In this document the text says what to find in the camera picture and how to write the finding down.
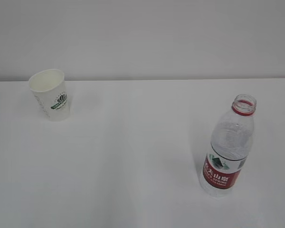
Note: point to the clear red-label water bottle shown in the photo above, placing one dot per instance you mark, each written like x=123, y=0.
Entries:
x=230, y=144

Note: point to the white paper coffee cup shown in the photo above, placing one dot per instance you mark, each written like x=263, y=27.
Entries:
x=48, y=87

